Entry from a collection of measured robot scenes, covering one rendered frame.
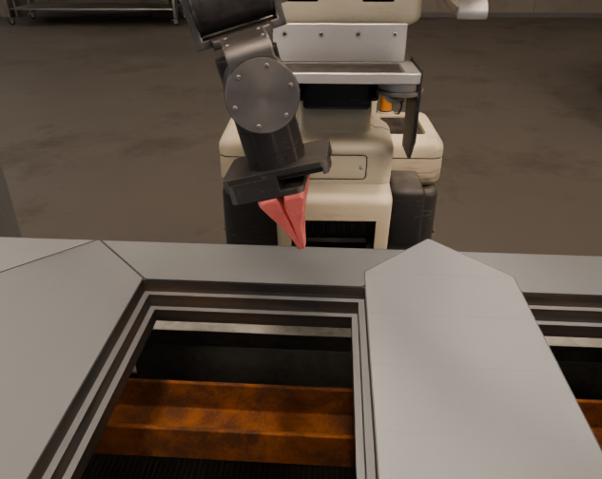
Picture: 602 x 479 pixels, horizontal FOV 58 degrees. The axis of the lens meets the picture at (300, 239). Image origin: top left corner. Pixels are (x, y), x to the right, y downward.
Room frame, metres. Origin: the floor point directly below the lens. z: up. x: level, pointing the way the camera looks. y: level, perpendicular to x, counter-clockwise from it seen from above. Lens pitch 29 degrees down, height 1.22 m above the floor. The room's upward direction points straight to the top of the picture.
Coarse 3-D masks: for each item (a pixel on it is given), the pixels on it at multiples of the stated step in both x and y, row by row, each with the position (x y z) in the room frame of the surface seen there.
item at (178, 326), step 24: (168, 336) 0.68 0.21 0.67; (192, 336) 0.68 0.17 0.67; (216, 336) 0.67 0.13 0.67; (240, 336) 0.67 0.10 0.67; (264, 336) 0.67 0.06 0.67; (288, 336) 0.67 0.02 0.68; (312, 336) 0.66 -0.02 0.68; (336, 336) 0.66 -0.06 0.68; (552, 336) 0.66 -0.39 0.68; (576, 360) 0.64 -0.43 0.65; (600, 360) 0.64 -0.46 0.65
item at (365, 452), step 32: (160, 288) 0.54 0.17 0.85; (192, 288) 0.54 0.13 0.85; (224, 288) 0.54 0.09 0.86; (256, 288) 0.53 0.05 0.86; (288, 288) 0.53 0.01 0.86; (320, 288) 0.53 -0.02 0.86; (352, 288) 0.53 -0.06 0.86; (128, 320) 0.48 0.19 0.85; (192, 320) 0.53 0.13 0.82; (224, 320) 0.52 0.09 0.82; (256, 320) 0.52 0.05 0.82; (288, 320) 0.52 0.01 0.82; (320, 320) 0.52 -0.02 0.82; (352, 320) 0.51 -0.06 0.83; (544, 320) 0.51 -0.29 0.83; (576, 320) 0.50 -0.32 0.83; (128, 352) 0.45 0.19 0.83; (352, 352) 0.46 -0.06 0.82; (96, 384) 0.39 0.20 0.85; (64, 416) 0.33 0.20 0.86; (96, 416) 0.36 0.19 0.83; (64, 448) 0.31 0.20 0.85
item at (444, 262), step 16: (400, 256) 0.59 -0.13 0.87; (416, 256) 0.59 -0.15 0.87; (432, 256) 0.59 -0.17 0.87; (448, 256) 0.59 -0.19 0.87; (464, 256) 0.59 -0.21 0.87; (368, 272) 0.56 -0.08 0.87; (384, 272) 0.56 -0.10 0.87; (400, 272) 0.56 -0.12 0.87; (416, 272) 0.56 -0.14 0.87; (432, 272) 0.56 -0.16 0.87; (448, 272) 0.56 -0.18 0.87; (464, 272) 0.56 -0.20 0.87; (480, 272) 0.56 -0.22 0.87; (496, 272) 0.56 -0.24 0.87
